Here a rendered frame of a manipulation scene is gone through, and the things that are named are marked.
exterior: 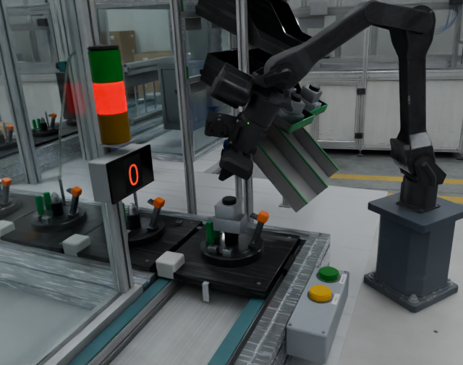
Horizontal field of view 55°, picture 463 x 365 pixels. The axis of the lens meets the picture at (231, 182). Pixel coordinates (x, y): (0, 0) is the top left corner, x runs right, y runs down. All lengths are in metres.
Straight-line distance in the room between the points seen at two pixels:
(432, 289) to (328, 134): 4.01
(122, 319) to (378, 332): 0.49
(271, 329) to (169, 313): 0.22
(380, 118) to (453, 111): 0.69
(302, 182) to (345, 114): 3.73
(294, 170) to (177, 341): 0.59
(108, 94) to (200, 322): 0.44
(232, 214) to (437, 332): 0.46
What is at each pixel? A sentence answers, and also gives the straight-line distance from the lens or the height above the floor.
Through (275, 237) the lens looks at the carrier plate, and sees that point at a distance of 1.03.
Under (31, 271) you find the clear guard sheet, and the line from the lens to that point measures 0.73.
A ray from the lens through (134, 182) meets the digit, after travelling 0.79.
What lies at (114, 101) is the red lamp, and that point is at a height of 1.33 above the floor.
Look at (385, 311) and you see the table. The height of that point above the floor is 0.86.
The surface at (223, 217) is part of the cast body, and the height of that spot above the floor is 1.06.
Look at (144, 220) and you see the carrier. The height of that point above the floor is 0.99.
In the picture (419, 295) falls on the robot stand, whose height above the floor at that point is 0.89.
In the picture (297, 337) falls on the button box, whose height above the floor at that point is 0.94.
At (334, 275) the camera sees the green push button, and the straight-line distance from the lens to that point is 0.90.
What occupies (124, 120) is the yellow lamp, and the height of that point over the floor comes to 1.30.
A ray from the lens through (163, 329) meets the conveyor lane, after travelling 0.87.
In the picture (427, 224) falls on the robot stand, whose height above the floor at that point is 1.06.
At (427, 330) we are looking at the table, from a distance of 0.99.
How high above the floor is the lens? 1.44
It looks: 20 degrees down
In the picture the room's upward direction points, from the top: 3 degrees counter-clockwise
